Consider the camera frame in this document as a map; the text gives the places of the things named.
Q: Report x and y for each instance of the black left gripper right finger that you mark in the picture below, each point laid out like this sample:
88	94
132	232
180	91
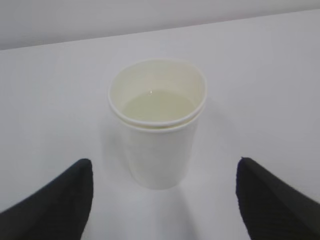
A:
271	209

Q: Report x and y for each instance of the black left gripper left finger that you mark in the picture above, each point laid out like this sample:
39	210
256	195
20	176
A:
58	211

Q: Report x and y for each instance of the white paper cup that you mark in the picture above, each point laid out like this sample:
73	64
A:
157	103

